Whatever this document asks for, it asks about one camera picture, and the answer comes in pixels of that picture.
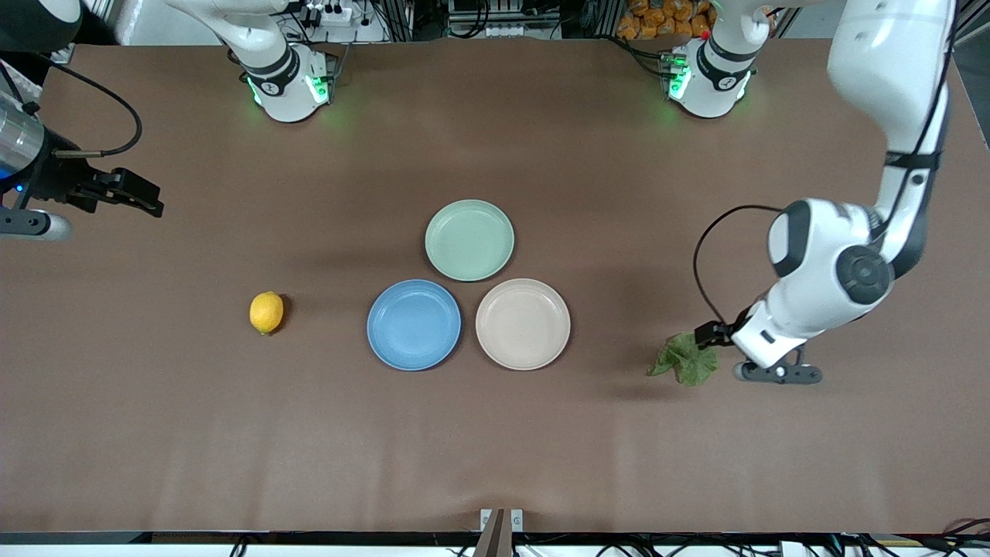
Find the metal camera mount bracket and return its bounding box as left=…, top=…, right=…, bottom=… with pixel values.
left=473, top=507, right=525, bottom=557

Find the yellow lemon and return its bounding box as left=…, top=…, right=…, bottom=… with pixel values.
left=249, top=291, right=285, bottom=335

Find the white power strip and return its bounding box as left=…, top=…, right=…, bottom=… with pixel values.
left=303, top=2, right=354, bottom=26

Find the black cable under table edge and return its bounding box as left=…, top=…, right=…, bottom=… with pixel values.
left=924, top=517, right=990, bottom=555

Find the brown table cover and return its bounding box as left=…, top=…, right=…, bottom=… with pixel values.
left=0, top=39, right=990, bottom=535

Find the bag of orange fruits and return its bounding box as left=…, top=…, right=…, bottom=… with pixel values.
left=616, top=0, right=714, bottom=41

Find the beige plate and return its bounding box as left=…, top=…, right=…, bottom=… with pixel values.
left=475, top=278, right=572, bottom=371

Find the green plate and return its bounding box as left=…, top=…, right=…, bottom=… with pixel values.
left=425, top=200, right=516, bottom=282

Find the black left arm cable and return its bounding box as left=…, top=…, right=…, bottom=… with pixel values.
left=693, top=204, right=783, bottom=327

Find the blue plate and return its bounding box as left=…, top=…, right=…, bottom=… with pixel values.
left=367, top=279, right=463, bottom=372

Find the green lettuce leaf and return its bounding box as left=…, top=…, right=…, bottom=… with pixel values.
left=647, top=333, right=720, bottom=388

